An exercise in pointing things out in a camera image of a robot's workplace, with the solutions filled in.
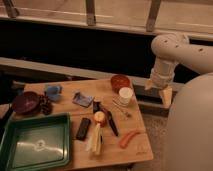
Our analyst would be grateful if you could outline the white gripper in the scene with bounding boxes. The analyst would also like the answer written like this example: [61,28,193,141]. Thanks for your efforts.
[144,68,175,109]

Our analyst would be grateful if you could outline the black eraser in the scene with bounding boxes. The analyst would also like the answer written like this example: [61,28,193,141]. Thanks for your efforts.
[76,118,91,140]

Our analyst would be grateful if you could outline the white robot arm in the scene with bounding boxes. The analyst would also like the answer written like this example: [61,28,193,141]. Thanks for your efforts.
[145,34,213,171]

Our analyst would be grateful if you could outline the red bowl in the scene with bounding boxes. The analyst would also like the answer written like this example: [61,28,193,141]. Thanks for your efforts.
[110,74,130,93]

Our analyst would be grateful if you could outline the purple bowl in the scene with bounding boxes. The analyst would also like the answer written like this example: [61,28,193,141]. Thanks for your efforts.
[12,91,39,114]

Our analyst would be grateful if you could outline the white cup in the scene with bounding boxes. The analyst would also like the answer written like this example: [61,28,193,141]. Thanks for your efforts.
[119,87,133,105]

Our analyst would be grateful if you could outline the metal fork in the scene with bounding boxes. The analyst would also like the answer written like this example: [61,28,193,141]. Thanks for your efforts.
[113,101,131,118]

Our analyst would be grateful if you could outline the orange carrot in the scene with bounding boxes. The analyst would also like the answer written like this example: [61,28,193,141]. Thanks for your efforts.
[119,130,139,149]

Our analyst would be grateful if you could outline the red yellow apple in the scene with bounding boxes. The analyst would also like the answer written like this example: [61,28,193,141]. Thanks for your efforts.
[94,111,106,126]

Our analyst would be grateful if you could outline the blue grey cloth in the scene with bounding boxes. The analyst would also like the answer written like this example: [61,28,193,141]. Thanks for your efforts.
[72,91,94,107]

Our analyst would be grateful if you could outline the blue plastic cup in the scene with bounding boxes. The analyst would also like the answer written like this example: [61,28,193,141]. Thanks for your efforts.
[44,85,62,102]

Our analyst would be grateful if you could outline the dark grape bunch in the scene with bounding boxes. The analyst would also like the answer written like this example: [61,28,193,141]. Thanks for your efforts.
[39,95,53,115]

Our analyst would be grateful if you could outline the green plastic tray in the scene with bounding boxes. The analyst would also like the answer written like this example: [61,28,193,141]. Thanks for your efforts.
[0,113,70,171]

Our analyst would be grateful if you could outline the black handled knife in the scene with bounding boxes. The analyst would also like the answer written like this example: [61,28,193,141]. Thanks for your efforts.
[101,106,119,136]

